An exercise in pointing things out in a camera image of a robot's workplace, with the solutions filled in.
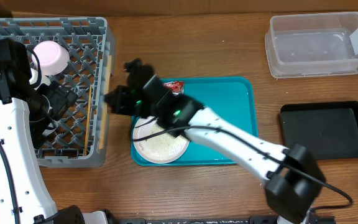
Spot grey dishwasher rack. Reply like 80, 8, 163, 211
0, 17, 116, 168

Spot white paper cup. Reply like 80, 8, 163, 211
29, 68, 51, 90

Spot black plastic tray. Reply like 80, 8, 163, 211
278, 101, 358, 160

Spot red foil snack wrapper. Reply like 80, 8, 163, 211
163, 81, 185, 95

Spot large white plate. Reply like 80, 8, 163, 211
132, 116, 190, 164

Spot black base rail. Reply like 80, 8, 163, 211
116, 217, 335, 224

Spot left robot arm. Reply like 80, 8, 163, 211
0, 39, 116, 223

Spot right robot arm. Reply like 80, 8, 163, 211
104, 58, 325, 223

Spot brown cardboard backdrop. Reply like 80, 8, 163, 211
0, 0, 358, 17

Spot teal plastic tray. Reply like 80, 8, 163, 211
130, 76, 260, 167

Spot clear plastic container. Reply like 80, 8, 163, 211
265, 12, 358, 79

